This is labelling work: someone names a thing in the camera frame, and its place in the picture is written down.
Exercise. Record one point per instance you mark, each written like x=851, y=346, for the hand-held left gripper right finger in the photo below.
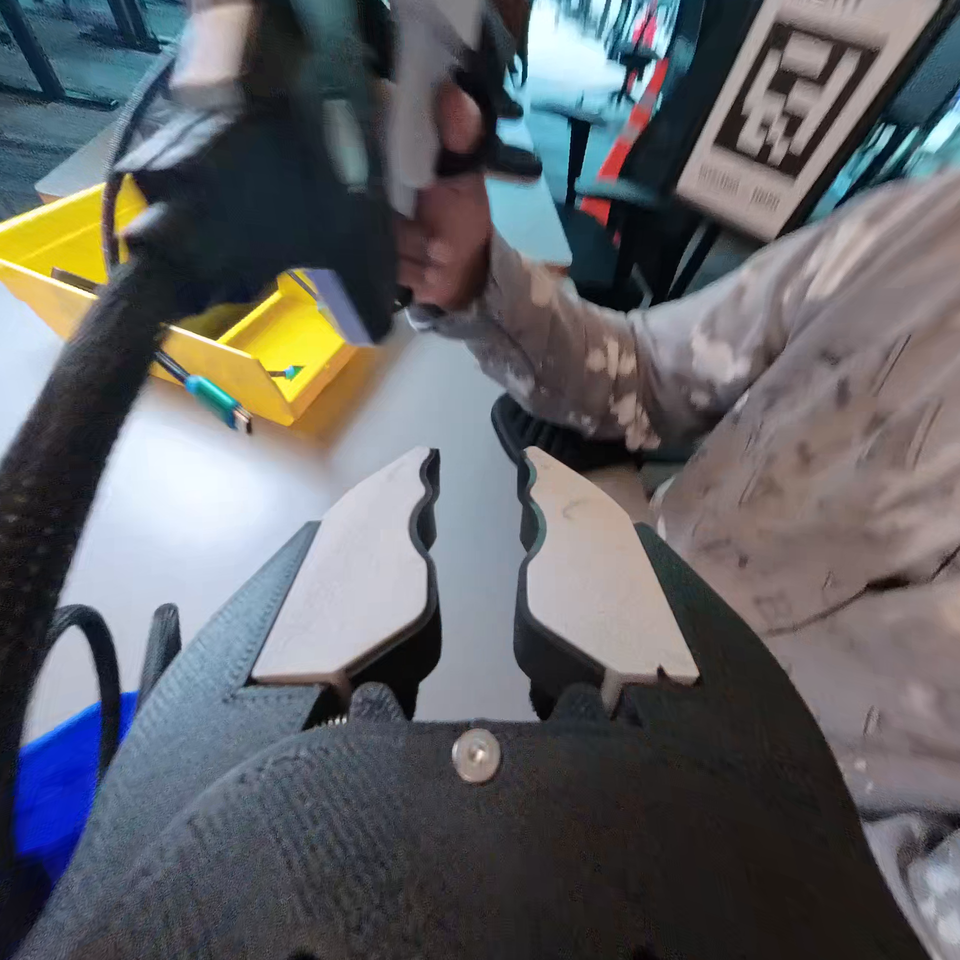
x=600, y=592

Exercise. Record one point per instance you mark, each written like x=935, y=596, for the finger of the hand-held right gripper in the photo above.
x=341, y=311

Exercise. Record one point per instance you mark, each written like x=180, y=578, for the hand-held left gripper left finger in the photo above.
x=352, y=592

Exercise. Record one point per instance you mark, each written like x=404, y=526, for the yellow plastic bin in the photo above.
x=300, y=330

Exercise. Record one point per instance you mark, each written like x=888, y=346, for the person's right forearm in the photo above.
x=675, y=330

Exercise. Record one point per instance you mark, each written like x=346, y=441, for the person's right hand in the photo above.
x=446, y=240

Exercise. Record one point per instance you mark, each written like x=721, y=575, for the black chair armrest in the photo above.
x=540, y=439

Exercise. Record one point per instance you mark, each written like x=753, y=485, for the person's camouflage clothing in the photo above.
x=825, y=637

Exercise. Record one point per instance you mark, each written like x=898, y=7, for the red chair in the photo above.
x=637, y=127

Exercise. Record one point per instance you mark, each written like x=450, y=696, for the blue plastic bin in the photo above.
x=60, y=787

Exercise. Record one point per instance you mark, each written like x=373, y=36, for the board with printed tag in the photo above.
x=757, y=187

